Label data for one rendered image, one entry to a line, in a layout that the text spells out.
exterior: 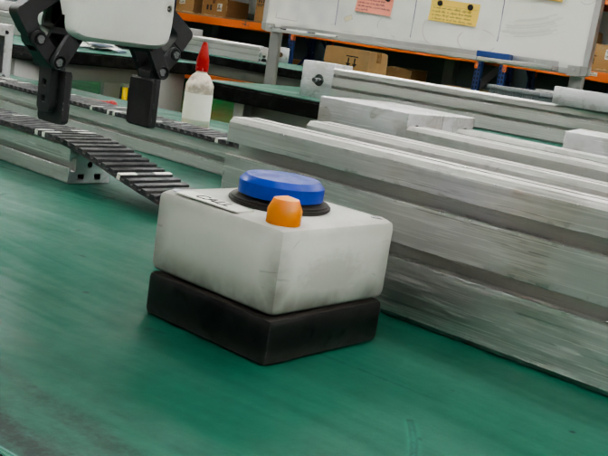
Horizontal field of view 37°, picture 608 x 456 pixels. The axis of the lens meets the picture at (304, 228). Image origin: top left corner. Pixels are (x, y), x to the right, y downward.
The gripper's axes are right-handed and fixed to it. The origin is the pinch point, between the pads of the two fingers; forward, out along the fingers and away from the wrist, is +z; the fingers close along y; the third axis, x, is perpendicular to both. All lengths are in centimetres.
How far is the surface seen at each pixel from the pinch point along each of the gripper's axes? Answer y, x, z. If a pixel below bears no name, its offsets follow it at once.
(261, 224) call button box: 16.9, 34.1, 0.2
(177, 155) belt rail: -17.0, -9.2, 5.4
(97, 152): 1.6, 2.4, 3.1
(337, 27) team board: -263, -192, -16
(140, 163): -1.0, 4.5, 3.5
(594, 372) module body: 5.1, 44.8, 5.1
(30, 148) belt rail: 1.3, -7.0, 4.5
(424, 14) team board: -267, -152, -26
